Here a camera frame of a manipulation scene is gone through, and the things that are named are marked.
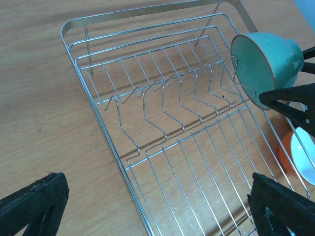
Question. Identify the white bowl left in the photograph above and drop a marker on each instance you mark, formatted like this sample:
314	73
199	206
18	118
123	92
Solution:
297	154

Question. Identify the teal ceramic bowl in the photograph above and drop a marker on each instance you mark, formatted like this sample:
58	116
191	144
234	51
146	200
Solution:
264	62

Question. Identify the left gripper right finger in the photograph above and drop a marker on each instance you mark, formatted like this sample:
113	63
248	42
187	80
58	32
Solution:
279	211

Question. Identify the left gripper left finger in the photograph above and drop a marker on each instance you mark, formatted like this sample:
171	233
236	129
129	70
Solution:
38	208

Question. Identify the metal wire dish rack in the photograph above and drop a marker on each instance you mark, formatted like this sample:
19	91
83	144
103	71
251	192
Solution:
184	134

